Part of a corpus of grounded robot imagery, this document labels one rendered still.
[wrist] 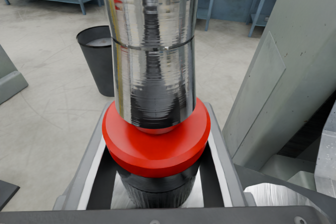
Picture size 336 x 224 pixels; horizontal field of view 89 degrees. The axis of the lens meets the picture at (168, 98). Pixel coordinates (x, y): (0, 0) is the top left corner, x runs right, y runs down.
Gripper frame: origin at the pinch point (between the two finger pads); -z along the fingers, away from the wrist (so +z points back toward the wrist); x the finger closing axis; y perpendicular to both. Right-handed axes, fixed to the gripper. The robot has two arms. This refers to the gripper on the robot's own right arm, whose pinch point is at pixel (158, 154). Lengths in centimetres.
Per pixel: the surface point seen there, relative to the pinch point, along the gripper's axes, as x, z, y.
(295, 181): -37, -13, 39
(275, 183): -11.3, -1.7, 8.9
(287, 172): -43, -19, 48
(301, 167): -48, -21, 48
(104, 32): 60, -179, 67
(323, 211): -14.6, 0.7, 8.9
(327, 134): -41, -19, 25
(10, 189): 103, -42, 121
